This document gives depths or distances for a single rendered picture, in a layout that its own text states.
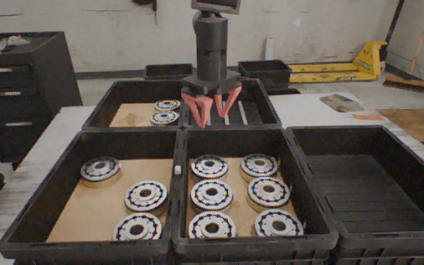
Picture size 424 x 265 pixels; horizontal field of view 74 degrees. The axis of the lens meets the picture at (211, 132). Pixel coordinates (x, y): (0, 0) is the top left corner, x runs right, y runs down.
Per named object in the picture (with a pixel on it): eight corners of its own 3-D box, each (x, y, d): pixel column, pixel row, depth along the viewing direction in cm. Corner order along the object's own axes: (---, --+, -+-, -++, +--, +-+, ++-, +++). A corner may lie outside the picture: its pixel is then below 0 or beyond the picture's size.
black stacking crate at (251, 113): (278, 158, 89) (282, 127, 84) (185, 160, 89) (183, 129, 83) (256, 104, 123) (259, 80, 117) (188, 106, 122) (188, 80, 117)
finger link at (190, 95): (182, 125, 58) (179, 81, 53) (206, 113, 62) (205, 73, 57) (205, 137, 54) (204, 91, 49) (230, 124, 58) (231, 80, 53)
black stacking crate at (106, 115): (183, 160, 89) (182, 129, 83) (89, 162, 88) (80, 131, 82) (188, 106, 122) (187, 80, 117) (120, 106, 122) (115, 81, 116)
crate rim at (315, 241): (339, 249, 50) (343, 240, 49) (171, 254, 49) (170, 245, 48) (282, 132, 84) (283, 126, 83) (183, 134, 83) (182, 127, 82)
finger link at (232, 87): (194, 119, 60) (193, 77, 55) (217, 108, 65) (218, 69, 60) (218, 130, 56) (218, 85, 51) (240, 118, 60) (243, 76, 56)
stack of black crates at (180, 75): (193, 109, 269) (192, 63, 245) (196, 124, 243) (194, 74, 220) (151, 111, 264) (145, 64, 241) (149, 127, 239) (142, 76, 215)
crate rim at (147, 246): (171, 254, 49) (170, 245, 48) (-3, 259, 48) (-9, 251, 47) (183, 134, 83) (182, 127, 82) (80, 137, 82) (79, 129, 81)
